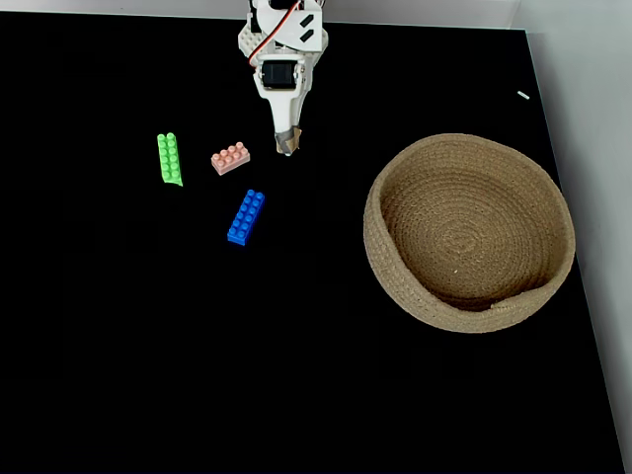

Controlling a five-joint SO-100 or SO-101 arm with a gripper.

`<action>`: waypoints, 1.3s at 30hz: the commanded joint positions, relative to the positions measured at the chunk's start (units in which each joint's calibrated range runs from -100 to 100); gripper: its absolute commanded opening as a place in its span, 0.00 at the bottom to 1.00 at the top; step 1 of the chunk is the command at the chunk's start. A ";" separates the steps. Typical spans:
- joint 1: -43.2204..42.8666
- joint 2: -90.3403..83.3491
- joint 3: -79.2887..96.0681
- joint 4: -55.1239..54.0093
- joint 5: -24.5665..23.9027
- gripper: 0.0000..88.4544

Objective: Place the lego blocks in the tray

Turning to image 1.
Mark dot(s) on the green lego block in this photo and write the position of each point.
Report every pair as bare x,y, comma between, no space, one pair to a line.
169,158

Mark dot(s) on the pink lego block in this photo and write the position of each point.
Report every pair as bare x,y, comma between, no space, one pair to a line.
230,159

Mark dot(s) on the blue lego block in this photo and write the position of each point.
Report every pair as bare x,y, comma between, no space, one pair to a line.
246,217

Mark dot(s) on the small white tape scrap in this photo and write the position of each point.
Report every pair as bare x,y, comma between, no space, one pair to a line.
523,95

